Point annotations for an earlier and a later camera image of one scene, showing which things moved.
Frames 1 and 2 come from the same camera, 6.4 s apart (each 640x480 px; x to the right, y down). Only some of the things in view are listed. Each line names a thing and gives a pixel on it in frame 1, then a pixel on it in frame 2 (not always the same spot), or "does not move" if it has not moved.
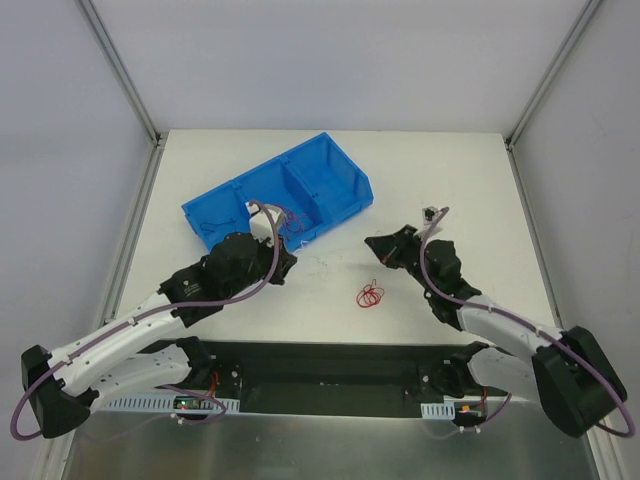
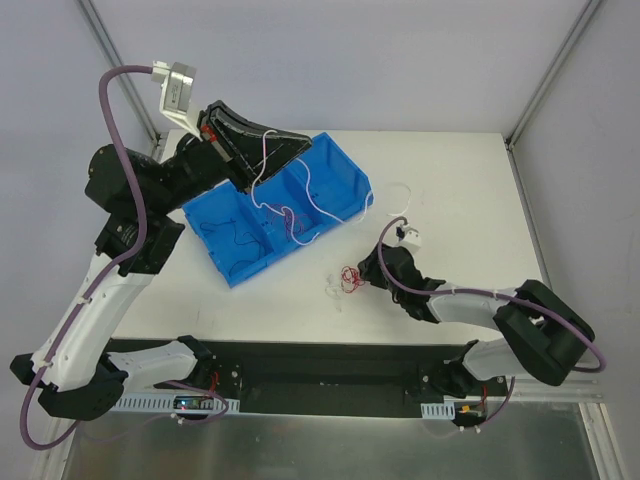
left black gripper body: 282,260 to 220,148
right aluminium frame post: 585,15 does not move
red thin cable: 370,295 to 353,275
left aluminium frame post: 94,20 does not move
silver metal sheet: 521,440 does not move
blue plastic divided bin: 314,186 does not move
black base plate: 384,379 does not move
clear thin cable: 319,260 to 286,210
